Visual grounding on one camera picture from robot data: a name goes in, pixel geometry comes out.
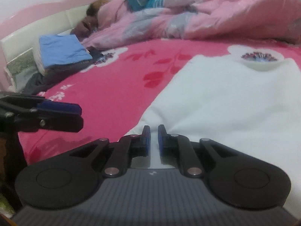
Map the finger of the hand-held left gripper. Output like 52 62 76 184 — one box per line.
29 99 82 116
14 111 84 133

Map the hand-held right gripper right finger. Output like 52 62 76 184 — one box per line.
157 124 237 177

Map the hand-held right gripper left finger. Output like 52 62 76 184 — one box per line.
71 125 151 177

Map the white sweatshirt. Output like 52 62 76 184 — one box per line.
128 55 301 215

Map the dark folded garment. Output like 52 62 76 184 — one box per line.
22 48 106 95

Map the grey green patterned cloth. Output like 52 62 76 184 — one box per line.
6 48 39 92

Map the cream knitted garment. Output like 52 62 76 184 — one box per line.
32 44 47 76

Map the pink floral bed blanket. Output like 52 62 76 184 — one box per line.
17 38 301 167

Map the dark brown cloth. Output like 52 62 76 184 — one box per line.
71 16 97 41

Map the pink patterned quilt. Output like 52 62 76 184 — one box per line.
81 0 301 50

